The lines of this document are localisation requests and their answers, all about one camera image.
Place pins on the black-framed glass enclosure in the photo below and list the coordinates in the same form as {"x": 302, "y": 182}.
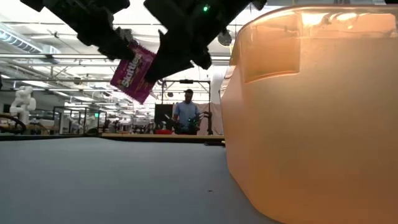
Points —
{"x": 71, "y": 121}

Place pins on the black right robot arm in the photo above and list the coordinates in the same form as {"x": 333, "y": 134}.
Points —
{"x": 242, "y": 6}

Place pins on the orange translucent plastic bin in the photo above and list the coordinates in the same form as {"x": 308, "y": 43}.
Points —
{"x": 311, "y": 140}

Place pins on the blue table mat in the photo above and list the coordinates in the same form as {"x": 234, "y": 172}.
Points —
{"x": 155, "y": 186}

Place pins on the person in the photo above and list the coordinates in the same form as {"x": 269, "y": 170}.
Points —
{"x": 186, "y": 113}

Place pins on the long ceiling light bar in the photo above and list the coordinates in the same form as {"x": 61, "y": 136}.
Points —
{"x": 46, "y": 56}

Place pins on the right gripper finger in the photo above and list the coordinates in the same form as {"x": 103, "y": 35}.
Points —
{"x": 202, "y": 57}
{"x": 171, "y": 59}

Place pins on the pink curtain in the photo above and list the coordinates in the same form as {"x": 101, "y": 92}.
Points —
{"x": 214, "y": 115}

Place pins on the red container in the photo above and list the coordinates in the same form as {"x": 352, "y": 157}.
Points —
{"x": 163, "y": 132}

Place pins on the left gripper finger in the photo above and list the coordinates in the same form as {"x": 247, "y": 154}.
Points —
{"x": 115, "y": 49}
{"x": 127, "y": 35}

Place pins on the black gantry frame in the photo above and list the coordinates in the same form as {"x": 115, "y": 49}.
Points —
{"x": 186, "y": 81}

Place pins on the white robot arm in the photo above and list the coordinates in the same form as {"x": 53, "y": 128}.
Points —
{"x": 21, "y": 102}

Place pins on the purple Skittles pack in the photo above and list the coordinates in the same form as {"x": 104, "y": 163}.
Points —
{"x": 132, "y": 77}

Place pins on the black upright panel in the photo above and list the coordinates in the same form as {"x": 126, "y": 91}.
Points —
{"x": 161, "y": 113}

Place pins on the green-lit black robot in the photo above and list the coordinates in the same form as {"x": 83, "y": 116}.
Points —
{"x": 210, "y": 124}

